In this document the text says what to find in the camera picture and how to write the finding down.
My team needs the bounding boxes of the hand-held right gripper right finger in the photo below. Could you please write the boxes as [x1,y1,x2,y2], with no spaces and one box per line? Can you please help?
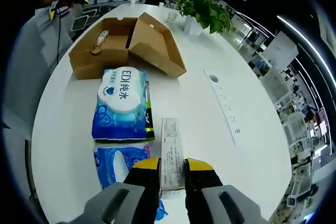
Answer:
[184,157,269,224]

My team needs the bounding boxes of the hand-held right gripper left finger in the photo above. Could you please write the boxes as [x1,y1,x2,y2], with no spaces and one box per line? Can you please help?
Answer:
[56,157,161,224]

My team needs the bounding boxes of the blue soft tissue pack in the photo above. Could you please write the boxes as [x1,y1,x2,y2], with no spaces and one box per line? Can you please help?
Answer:
[93,144,152,190]

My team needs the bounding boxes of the white long carton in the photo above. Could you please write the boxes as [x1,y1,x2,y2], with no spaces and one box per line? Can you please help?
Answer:
[160,117,184,191]

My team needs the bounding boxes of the small white bottle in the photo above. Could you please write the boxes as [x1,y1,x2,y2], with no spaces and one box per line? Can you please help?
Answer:
[90,30,110,56]

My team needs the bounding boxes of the brown cardboard shoe box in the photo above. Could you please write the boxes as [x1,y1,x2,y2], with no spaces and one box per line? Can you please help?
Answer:
[68,12,187,80]

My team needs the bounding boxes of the black and green pouch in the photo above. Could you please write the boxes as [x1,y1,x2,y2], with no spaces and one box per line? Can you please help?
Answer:
[93,80,156,145]

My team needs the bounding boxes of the white blue wet wipes pack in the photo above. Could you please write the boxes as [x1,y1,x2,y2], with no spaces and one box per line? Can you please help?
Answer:
[91,67,150,141]

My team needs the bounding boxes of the grey mesh office chair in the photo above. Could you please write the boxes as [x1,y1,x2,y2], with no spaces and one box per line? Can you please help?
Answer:
[2,6,74,141]

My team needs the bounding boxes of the green plant in white pot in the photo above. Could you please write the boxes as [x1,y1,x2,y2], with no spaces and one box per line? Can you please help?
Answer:
[176,0,234,36]

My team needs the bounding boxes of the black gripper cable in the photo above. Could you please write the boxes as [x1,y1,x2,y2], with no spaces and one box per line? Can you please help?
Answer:
[54,15,64,63]

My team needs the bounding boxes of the white table cable outlet strip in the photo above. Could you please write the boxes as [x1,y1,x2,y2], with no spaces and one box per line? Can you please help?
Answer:
[203,69,244,146]

